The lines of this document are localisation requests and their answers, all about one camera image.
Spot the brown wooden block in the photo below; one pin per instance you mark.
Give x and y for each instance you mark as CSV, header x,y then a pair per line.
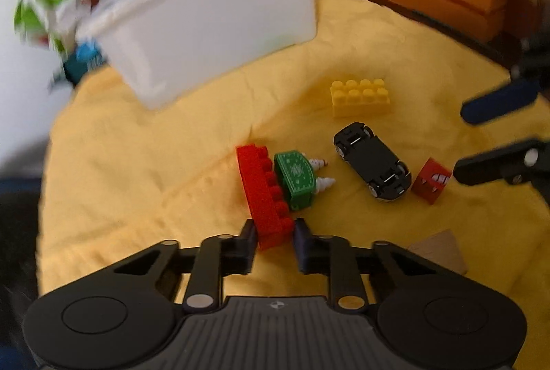
x,y
438,252

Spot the yellow building block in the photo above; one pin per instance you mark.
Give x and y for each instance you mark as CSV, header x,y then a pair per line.
x,y
361,99

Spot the white plastic bin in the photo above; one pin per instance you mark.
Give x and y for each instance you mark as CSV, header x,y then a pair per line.
x,y
206,18

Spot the dark teal packet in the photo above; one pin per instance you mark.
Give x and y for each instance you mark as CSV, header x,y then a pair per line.
x,y
81,63

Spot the green printed toy block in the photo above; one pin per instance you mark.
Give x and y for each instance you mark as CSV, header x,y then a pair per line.
x,y
296,176

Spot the red building block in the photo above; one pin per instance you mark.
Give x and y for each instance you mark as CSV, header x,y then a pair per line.
x,y
262,198

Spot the dark brown box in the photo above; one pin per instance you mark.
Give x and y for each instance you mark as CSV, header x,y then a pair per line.
x,y
522,15

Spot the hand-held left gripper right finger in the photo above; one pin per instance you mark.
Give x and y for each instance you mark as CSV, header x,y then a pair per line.
x,y
303,243

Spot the black toy car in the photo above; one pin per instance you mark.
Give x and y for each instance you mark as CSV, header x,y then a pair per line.
x,y
371,159

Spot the red printed cube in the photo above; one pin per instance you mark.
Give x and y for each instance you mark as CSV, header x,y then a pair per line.
x,y
429,181

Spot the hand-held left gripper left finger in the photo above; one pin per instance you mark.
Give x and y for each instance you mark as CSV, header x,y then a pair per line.
x,y
247,241

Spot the yellow cloth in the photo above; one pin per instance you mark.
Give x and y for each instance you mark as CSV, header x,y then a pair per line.
x,y
150,164

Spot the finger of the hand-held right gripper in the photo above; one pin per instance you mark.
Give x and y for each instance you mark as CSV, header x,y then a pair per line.
x,y
500,101
490,168

